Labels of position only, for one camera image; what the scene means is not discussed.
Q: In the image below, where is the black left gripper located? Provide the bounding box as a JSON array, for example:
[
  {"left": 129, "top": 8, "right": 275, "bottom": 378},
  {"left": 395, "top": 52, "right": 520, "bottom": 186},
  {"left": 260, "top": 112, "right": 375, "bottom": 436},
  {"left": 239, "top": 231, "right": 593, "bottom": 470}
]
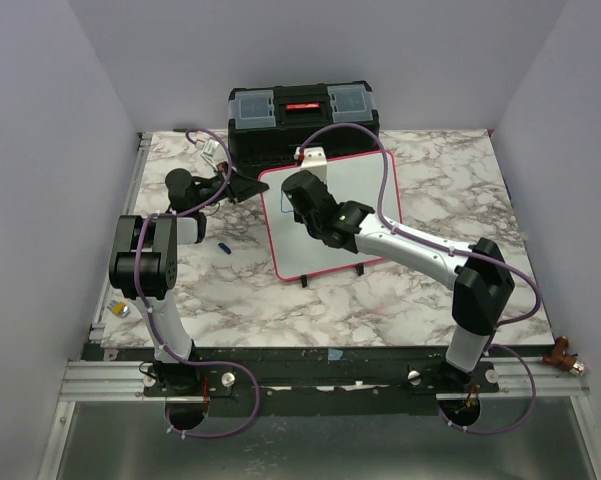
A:
[{"left": 193, "top": 161, "right": 269, "bottom": 211}]

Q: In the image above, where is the blue marker cap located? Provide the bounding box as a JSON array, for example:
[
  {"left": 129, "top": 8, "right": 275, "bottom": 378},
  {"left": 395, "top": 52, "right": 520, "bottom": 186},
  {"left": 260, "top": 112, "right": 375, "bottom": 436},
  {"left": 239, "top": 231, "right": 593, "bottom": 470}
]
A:
[{"left": 218, "top": 242, "right": 232, "bottom": 255}]

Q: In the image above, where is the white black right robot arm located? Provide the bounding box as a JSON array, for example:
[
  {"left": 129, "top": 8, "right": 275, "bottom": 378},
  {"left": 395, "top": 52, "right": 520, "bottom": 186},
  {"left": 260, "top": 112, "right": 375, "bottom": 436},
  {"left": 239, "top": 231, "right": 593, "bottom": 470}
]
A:
[{"left": 282, "top": 170, "right": 515, "bottom": 392}]

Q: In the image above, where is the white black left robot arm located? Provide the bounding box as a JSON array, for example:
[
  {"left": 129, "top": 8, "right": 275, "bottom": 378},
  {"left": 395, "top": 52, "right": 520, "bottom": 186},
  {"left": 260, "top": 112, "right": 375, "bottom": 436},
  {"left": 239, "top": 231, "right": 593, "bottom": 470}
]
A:
[{"left": 109, "top": 163, "right": 269, "bottom": 395}]

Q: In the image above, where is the pink framed whiteboard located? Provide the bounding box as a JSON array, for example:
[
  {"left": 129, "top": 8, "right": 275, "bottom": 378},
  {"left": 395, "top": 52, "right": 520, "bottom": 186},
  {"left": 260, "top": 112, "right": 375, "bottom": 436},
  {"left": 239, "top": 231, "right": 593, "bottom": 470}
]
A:
[{"left": 258, "top": 151, "right": 402, "bottom": 281}]

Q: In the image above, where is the black plastic toolbox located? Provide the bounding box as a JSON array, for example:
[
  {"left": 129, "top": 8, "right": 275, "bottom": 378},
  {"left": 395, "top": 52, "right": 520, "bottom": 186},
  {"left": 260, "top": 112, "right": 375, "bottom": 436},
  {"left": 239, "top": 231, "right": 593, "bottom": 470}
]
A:
[{"left": 228, "top": 80, "right": 380, "bottom": 177}]

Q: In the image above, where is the blue tape piece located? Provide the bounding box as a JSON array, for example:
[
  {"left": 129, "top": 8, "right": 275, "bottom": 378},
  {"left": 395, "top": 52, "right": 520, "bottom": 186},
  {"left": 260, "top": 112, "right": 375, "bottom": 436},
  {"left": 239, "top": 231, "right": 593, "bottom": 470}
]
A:
[{"left": 327, "top": 348, "right": 344, "bottom": 361}]

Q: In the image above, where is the yellow silver small part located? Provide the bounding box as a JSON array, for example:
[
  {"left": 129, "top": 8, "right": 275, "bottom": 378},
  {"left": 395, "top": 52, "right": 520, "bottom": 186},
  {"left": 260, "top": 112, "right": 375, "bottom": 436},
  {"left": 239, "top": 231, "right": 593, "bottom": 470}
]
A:
[{"left": 107, "top": 300, "right": 130, "bottom": 318}]

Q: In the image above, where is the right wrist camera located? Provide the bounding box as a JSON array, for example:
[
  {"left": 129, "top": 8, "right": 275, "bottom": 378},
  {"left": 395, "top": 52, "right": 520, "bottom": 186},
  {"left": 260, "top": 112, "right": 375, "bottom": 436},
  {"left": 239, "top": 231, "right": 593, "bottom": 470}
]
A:
[{"left": 294, "top": 147, "right": 328, "bottom": 184}]

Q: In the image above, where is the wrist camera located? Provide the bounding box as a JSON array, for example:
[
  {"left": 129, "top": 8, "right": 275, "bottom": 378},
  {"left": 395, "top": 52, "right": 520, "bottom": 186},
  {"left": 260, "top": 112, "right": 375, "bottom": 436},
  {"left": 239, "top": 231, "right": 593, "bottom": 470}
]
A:
[
  {"left": 201, "top": 139, "right": 226, "bottom": 172},
  {"left": 294, "top": 147, "right": 328, "bottom": 184}
]

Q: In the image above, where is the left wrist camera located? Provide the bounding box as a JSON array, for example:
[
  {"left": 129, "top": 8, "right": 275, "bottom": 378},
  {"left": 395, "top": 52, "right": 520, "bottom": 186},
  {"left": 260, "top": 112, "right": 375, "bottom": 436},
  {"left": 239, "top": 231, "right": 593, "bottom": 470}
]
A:
[{"left": 201, "top": 139, "right": 226, "bottom": 172}]

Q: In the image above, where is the aluminium frame rail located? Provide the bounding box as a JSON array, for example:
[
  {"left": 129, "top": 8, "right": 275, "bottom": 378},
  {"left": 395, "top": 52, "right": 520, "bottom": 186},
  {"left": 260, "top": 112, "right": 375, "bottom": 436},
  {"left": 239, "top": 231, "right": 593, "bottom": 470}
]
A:
[{"left": 89, "top": 132, "right": 154, "bottom": 344}]

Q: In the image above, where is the black mounting rail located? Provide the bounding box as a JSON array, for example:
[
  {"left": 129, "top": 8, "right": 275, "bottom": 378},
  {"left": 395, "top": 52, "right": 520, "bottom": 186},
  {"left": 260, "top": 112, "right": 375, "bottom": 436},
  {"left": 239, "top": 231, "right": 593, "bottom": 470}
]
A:
[{"left": 79, "top": 342, "right": 501, "bottom": 416}]

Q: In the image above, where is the red brown cable connector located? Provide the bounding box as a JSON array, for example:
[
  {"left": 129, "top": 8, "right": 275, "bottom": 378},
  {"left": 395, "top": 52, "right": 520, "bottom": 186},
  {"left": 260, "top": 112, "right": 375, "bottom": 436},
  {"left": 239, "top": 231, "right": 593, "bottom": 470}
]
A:
[{"left": 541, "top": 336, "right": 587, "bottom": 377}]

